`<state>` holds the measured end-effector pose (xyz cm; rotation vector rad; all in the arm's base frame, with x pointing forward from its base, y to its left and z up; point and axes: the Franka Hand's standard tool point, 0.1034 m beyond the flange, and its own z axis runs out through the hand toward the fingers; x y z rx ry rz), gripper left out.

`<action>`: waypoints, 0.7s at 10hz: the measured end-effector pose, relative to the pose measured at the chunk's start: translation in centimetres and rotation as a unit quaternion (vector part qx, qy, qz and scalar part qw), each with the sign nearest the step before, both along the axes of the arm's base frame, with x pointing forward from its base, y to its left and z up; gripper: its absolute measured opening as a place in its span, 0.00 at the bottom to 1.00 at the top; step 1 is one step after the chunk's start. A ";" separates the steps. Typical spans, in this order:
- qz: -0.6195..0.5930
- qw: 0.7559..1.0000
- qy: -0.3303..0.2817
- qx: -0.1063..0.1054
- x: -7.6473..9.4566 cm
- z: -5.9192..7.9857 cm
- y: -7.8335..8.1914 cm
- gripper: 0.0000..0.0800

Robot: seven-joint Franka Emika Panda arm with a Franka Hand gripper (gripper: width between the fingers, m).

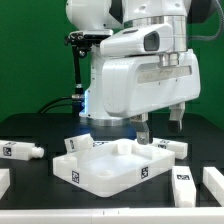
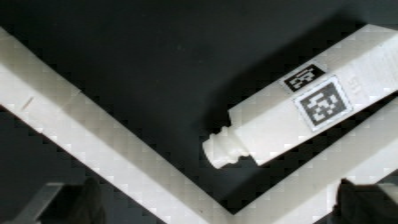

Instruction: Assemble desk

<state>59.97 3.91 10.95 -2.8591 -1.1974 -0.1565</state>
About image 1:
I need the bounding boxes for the white block right edge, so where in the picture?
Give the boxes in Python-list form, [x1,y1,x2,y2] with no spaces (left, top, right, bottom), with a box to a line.
[203,167,224,207]

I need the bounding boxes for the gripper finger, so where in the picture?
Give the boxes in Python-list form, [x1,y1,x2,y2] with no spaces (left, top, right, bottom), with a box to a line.
[130,113,149,145]
[167,102,185,133]

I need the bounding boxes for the marker tag sheet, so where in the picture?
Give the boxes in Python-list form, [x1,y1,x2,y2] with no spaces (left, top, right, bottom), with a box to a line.
[93,141,109,147]

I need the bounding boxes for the black cables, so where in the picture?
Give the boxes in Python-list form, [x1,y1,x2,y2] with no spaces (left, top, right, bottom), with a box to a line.
[37,93,84,114]

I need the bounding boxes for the white front rail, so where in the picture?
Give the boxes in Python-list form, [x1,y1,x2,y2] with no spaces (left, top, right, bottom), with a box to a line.
[0,207,224,224]

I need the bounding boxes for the white desk top tray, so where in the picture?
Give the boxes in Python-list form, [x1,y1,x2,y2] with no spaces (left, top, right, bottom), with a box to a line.
[53,139,175,197]

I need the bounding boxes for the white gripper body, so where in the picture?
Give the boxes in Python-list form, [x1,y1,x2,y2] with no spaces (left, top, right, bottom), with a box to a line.
[102,50,200,118]

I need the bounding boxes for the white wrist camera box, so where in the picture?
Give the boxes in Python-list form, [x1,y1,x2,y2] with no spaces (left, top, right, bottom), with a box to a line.
[100,23,174,57]

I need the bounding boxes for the white block edge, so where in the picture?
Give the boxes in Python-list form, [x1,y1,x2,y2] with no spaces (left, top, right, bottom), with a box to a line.
[203,167,224,207]
[0,169,10,199]

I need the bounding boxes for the white block left edge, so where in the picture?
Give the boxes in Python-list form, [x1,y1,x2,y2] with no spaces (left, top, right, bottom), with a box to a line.
[0,169,10,199]

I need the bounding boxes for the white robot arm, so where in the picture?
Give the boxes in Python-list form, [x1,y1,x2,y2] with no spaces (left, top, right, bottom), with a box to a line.
[66,0,200,144]

